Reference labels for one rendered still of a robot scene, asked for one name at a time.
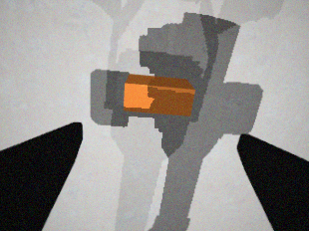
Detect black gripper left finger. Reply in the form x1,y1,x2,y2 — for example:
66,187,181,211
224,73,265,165
0,122,83,231

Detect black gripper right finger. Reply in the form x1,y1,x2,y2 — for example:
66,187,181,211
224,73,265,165
237,133,309,231

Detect orange block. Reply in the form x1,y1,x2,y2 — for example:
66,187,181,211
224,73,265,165
124,74,195,116

